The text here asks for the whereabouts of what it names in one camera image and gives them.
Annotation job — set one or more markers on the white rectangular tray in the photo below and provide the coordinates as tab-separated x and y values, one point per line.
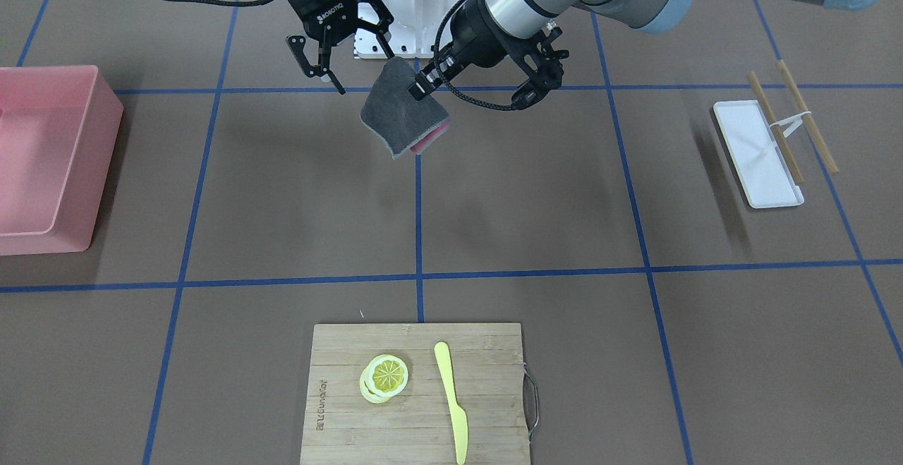
765	180

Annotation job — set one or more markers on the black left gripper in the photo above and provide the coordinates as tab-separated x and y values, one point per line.
471	33

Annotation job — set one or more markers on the pink plastic bin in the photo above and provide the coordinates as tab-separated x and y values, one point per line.
58	132

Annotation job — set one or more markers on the yellow lemon slices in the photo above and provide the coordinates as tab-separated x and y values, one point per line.
383	378

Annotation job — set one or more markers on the grey and pink cloth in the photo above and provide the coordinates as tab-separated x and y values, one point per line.
403	123

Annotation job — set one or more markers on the bamboo cutting board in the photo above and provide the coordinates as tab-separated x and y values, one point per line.
414	427

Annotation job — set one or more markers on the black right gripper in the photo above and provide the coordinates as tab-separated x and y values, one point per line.
326	10

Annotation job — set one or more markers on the wooden rack rod near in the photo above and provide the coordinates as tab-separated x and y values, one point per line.
775	129

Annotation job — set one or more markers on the yellow plastic knife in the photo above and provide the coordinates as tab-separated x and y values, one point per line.
457	415

